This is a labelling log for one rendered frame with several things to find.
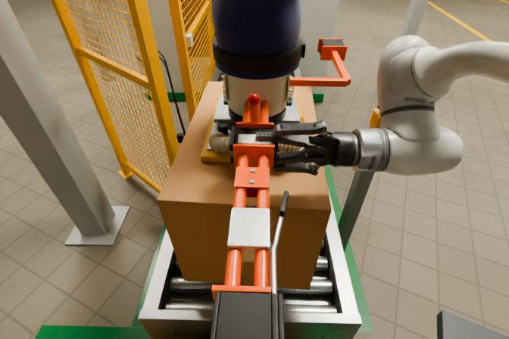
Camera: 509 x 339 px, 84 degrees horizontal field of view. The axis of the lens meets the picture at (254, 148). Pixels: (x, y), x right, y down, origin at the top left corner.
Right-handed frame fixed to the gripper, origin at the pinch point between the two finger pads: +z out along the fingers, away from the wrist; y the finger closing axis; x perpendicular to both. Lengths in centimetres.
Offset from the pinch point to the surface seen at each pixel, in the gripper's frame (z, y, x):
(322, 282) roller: -25, 66, 3
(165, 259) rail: 33, 61, 8
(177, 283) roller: 28, 66, 2
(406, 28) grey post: -157, 57, 272
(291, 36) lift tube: -8.0, -16.7, 19.0
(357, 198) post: -48, 67, 43
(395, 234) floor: -89, 121, 60
